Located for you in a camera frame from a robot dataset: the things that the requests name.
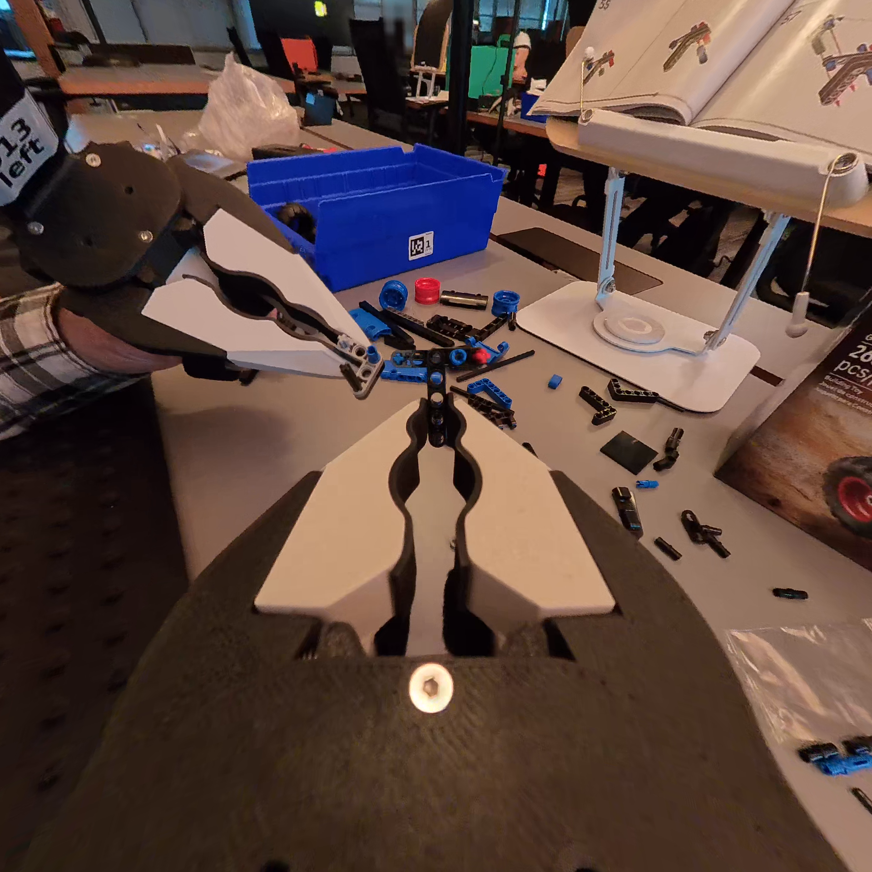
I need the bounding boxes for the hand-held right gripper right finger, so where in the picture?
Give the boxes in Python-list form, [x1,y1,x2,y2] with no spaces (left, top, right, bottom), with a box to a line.
[441,395,617,658]

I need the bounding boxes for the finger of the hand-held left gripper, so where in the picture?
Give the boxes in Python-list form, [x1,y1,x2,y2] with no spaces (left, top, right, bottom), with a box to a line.
[202,208,373,355]
[141,277,363,380]

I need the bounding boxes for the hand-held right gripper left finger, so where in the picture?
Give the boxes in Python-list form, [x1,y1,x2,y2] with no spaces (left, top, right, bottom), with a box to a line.
[254,397,437,658]

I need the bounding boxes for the grey beam brick assembly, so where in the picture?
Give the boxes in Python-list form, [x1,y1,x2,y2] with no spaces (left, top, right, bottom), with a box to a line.
[336,336,386,401]

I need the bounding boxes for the black beam with coloured pins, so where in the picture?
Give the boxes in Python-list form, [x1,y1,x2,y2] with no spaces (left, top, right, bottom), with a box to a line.
[390,346,493,449]

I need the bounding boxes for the person's left forearm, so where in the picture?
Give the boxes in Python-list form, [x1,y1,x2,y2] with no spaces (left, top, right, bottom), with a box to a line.
[0,282,152,440]

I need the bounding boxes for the grey desk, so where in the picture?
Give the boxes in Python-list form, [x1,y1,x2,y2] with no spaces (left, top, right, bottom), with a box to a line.
[68,112,872,872]

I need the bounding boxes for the person's left hand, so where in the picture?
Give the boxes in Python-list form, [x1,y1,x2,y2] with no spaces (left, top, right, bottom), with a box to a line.
[58,308,186,376]

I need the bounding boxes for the black rubber tyre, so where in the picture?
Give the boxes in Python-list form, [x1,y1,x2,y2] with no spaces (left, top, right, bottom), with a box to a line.
[276,202,318,244]

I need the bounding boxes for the scattered toy brick pieces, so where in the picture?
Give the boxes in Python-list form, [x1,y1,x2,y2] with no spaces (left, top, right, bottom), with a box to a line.
[349,276,872,817]

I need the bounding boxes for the blue tagged storage bin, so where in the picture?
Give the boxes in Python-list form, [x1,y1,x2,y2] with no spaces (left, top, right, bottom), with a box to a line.
[247,143,507,292]

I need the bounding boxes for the black flat panel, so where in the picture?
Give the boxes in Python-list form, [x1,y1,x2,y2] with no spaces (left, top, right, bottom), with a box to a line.
[599,431,659,476]

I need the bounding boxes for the white plastic bag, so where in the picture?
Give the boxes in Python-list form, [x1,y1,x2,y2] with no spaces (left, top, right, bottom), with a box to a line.
[198,51,302,162]

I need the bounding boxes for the thin black axle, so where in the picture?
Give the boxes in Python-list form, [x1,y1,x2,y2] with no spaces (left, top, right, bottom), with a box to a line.
[455,351,536,382]

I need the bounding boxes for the wooden pillar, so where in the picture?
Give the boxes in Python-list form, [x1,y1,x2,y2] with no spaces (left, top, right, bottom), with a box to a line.
[8,0,62,79]

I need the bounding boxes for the white book stand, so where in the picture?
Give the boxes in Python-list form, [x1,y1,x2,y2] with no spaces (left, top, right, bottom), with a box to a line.
[515,108,872,414]

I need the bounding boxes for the black perforated mat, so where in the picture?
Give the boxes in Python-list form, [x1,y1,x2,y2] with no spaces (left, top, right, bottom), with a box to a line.
[0,378,193,859]

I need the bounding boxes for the wooden workbench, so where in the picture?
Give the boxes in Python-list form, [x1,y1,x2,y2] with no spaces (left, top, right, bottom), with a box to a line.
[469,108,551,139]

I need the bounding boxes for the black toy truck box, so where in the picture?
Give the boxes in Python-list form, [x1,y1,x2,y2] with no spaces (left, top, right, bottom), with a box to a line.
[714,319,872,575]

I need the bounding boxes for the green panel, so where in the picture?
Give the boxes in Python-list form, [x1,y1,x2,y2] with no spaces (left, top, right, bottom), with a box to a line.
[470,42,520,101]

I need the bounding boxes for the clear plastic bag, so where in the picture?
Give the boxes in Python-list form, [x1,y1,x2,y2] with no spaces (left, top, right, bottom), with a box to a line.
[724,622,872,753]

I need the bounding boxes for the open instruction booklet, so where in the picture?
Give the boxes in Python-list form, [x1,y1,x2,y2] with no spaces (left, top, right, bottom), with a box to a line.
[530,0,872,156]

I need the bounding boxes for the black steel post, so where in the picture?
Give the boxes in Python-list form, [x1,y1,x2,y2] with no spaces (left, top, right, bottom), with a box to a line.
[450,0,475,159]

